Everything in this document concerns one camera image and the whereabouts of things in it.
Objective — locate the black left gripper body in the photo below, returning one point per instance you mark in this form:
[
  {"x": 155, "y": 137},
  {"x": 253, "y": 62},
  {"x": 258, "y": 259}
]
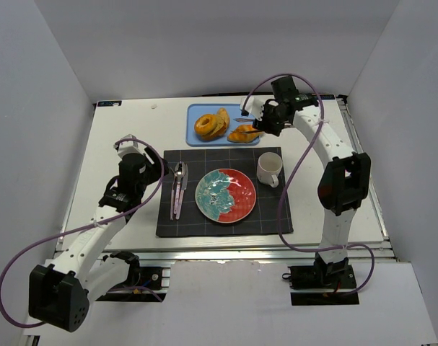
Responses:
[{"x": 156, "y": 167}]

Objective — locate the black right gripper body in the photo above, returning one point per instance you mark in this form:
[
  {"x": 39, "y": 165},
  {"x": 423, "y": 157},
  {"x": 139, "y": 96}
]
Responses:
[{"x": 268, "y": 120}]

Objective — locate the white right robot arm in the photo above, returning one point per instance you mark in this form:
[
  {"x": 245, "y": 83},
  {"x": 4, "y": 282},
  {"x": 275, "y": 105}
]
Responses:
[{"x": 345, "y": 180}]

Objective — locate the brown bread slice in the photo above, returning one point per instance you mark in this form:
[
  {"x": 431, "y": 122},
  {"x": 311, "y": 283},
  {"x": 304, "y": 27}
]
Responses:
[
  {"x": 219, "y": 130},
  {"x": 223, "y": 114}
]

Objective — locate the blue plastic tray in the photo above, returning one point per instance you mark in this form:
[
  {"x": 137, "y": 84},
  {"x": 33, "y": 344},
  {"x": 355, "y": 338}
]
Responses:
[{"x": 194, "y": 112}]

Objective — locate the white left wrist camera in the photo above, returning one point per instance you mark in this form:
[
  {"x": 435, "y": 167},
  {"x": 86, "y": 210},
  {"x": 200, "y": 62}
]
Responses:
[{"x": 126, "y": 146}]

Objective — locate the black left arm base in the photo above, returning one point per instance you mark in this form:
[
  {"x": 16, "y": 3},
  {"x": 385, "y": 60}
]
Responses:
[{"x": 143, "y": 284}]

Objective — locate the spoon with pink handle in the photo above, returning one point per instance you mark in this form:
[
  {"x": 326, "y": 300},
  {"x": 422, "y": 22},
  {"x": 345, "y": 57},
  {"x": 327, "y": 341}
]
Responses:
[{"x": 178, "y": 189}]

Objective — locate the white ceramic mug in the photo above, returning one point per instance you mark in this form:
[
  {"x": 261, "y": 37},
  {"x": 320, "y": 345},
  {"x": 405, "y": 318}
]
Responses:
[{"x": 269, "y": 167}]

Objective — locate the orange bagel bread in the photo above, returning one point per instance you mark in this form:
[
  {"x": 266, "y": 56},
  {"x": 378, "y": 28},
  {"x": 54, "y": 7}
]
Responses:
[{"x": 205, "y": 124}]

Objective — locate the dark grey checked placemat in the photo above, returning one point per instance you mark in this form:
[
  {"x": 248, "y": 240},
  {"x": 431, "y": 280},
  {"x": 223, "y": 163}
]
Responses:
[{"x": 261, "y": 220}]

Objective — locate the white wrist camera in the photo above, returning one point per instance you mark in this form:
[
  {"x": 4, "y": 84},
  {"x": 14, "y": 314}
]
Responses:
[
  {"x": 126, "y": 146},
  {"x": 252, "y": 106}
]

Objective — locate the orange croissant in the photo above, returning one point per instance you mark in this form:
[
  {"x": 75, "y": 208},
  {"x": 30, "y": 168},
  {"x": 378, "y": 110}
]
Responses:
[{"x": 237, "y": 137}]

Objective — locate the fork with pink handle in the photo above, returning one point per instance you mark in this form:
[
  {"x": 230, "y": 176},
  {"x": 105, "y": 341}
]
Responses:
[{"x": 174, "y": 194}]

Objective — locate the teal and red plate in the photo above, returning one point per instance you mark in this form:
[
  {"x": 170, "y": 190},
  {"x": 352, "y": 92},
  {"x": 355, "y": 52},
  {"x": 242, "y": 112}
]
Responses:
[{"x": 225, "y": 195}]

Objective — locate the knife with pink handle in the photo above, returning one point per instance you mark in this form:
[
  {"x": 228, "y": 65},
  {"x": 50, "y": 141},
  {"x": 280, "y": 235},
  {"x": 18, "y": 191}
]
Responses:
[{"x": 182, "y": 188}]

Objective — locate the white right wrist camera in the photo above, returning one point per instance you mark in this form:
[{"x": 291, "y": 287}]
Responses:
[{"x": 252, "y": 106}]

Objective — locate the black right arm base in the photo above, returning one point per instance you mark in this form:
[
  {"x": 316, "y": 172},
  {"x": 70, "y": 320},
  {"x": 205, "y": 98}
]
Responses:
[{"x": 322, "y": 284}]

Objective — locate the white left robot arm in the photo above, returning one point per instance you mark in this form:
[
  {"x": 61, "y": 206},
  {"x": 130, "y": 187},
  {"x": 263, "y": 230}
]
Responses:
[{"x": 61, "y": 292}]

